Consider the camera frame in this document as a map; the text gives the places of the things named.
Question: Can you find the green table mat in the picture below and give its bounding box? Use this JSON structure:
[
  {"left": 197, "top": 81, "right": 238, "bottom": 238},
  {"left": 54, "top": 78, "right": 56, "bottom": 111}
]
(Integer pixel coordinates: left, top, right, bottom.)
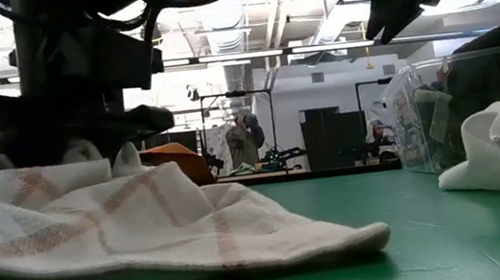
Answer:
[{"left": 0, "top": 152, "right": 500, "bottom": 280}]

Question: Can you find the dark grey towel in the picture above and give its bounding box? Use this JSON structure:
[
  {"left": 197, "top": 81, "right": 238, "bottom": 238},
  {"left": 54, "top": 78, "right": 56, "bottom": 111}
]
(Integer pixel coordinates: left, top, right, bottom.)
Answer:
[{"left": 436, "top": 23, "right": 500, "bottom": 167}]

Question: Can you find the ceiling light strip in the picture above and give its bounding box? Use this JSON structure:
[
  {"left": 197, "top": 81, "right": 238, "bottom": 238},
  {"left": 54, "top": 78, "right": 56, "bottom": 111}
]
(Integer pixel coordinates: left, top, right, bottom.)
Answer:
[{"left": 161, "top": 32, "right": 377, "bottom": 74}]

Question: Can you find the small wooden workbench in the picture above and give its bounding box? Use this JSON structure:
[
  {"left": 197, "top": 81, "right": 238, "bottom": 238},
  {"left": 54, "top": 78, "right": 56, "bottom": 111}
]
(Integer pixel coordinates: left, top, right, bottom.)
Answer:
[{"left": 218, "top": 165, "right": 306, "bottom": 184}]

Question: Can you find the person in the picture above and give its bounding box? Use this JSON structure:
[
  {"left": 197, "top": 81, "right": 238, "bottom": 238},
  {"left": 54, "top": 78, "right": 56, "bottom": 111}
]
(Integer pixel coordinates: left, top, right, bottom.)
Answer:
[{"left": 222, "top": 106, "right": 270, "bottom": 171}]

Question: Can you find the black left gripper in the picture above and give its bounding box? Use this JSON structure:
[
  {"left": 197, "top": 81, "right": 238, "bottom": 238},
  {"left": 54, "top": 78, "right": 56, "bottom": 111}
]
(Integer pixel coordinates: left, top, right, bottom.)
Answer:
[{"left": 0, "top": 18, "right": 179, "bottom": 170}]

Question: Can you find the white red-checked towel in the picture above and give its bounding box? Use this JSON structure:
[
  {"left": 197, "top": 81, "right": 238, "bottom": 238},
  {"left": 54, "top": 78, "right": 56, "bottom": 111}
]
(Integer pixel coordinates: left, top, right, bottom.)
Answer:
[{"left": 0, "top": 118, "right": 394, "bottom": 280}]

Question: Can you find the clear plastic bin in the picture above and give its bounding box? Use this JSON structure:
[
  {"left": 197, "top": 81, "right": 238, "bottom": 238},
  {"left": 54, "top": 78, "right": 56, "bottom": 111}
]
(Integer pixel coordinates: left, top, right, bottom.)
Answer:
[{"left": 377, "top": 42, "right": 500, "bottom": 181}]

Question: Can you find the dark cabinet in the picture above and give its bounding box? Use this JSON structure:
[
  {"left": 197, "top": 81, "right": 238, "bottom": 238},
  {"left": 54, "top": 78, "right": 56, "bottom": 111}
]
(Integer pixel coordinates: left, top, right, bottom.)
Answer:
[{"left": 298, "top": 102, "right": 371, "bottom": 173}]

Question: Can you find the grey plaid towel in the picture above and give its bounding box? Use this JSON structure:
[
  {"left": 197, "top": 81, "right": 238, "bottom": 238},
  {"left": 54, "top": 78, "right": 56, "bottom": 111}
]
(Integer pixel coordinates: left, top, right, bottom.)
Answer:
[{"left": 410, "top": 82, "right": 463, "bottom": 172}]

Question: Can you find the orange towel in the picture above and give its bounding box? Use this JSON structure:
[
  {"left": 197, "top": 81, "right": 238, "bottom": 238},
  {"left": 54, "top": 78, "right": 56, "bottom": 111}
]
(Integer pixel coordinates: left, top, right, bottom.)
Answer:
[{"left": 138, "top": 137, "right": 218, "bottom": 194}]

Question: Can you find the silver ventilation duct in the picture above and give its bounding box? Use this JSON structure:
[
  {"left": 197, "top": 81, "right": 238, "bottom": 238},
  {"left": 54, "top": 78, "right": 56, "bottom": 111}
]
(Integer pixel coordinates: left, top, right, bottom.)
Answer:
[{"left": 200, "top": 0, "right": 259, "bottom": 111}]

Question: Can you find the light grey towel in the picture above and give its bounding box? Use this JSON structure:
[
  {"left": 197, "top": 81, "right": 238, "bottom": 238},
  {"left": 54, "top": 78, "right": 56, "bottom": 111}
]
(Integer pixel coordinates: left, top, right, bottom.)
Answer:
[{"left": 59, "top": 128, "right": 145, "bottom": 185}]

